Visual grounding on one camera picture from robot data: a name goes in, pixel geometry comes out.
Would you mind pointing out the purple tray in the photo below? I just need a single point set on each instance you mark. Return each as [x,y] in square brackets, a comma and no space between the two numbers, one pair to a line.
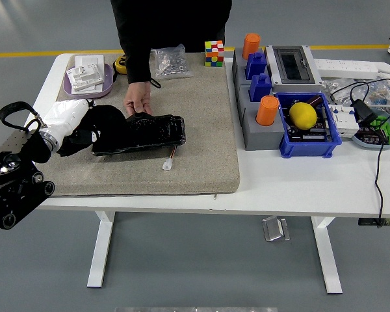
[108,83]

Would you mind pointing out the white table leg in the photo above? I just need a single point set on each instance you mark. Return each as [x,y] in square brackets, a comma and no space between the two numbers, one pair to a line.
[99,253]
[328,256]

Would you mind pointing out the white electrical distribution box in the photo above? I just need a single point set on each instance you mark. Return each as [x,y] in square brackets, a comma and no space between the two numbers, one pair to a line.
[292,66]

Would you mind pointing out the person's right forearm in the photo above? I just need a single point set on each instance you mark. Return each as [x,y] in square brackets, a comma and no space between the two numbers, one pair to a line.
[138,61]

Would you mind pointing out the orange cylinder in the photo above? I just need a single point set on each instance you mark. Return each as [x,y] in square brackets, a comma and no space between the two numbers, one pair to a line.
[267,112]
[251,45]

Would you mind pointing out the white circuit breaker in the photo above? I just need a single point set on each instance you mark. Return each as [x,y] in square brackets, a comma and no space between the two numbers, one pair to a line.
[344,125]

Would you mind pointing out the black rag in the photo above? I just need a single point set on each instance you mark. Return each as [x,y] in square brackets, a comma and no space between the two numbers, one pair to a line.
[107,123]

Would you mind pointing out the glossy black panel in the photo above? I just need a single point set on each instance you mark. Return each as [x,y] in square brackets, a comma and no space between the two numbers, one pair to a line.
[149,133]

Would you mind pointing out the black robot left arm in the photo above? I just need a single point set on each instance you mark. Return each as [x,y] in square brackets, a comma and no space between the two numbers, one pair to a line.
[16,191]

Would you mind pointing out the person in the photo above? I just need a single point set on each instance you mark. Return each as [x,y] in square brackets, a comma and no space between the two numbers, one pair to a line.
[182,19]

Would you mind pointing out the dark circuit board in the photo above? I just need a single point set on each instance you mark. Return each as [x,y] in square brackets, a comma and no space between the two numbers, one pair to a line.
[312,135]

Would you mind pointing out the metal bracket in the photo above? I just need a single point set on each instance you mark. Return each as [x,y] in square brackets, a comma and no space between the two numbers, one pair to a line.
[274,229]

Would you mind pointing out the grey-brown mat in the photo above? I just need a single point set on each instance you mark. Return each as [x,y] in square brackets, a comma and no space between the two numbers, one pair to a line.
[198,130]

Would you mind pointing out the brown cylinder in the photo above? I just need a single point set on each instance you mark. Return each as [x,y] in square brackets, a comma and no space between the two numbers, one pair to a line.
[316,100]

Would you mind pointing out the blue plastic bin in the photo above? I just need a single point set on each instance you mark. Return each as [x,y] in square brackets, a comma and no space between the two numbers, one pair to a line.
[308,149]

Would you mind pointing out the colourful puzzle cube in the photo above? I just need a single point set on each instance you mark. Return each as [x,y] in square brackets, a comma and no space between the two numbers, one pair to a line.
[214,53]

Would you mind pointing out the green plastic part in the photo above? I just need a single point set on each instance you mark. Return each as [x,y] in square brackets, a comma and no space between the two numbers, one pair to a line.
[388,130]

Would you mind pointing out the black control box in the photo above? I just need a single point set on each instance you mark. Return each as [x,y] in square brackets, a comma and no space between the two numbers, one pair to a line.
[365,222]

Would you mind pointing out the clear bag of screws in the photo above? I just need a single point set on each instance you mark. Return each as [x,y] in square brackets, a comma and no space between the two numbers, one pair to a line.
[170,63]

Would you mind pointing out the yellow tape measure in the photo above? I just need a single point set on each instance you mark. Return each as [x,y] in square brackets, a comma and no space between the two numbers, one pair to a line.
[120,65]

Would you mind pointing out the person's right hand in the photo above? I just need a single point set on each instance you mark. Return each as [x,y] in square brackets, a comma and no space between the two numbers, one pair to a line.
[137,96]

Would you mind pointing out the white switch plate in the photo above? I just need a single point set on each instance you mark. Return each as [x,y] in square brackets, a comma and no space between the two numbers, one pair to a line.
[89,59]

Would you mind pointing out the white power strip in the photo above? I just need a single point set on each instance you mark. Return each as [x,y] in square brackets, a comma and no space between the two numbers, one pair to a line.
[344,66]

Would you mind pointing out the black power adapter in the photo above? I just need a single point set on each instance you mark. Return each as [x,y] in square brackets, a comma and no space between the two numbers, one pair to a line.
[364,112]

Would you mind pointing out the clear bag of parts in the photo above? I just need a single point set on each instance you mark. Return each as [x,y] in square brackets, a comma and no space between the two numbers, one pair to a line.
[336,86]

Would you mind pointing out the yellow lemon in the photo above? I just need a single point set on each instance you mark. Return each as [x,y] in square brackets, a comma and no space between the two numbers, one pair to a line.
[303,115]

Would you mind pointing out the blue block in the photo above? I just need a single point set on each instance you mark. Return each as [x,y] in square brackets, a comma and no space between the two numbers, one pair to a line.
[256,66]
[260,89]

